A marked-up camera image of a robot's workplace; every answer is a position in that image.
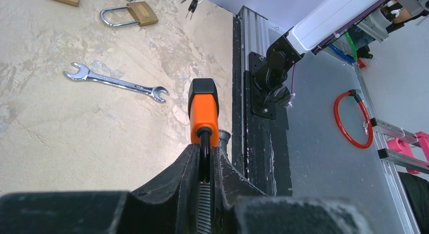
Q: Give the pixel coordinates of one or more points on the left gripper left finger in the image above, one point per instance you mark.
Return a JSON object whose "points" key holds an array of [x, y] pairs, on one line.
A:
{"points": [[165, 204]]}

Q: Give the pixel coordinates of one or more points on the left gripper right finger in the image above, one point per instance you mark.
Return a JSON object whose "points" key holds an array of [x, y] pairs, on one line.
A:
{"points": [[238, 206]]}

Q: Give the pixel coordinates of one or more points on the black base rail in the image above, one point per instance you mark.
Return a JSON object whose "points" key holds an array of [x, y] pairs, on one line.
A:
{"points": [[259, 117]]}

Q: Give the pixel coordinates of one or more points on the red clamp fixture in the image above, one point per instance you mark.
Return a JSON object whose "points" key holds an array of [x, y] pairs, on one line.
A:
{"points": [[403, 141]]}

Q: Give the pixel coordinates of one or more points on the black keys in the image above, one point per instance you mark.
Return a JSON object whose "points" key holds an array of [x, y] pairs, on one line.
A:
{"points": [[192, 7]]}

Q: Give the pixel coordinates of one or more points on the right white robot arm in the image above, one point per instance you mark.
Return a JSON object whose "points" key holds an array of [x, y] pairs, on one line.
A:
{"points": [[318, 35]]}

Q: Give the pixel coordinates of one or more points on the aluminium frame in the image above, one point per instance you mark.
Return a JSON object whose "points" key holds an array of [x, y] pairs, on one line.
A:
{"points": [[322, 162]]}

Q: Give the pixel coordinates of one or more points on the person forearm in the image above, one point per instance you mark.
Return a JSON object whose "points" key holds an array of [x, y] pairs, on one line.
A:
{"points": [[395, 12]]}

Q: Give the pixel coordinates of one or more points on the orange padlock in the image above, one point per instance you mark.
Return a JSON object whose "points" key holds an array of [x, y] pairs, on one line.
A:
{"points": [[203, 112]]}

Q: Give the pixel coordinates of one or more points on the silver wrench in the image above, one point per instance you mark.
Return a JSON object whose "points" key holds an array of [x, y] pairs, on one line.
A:
{"points": [[86, 74]]}

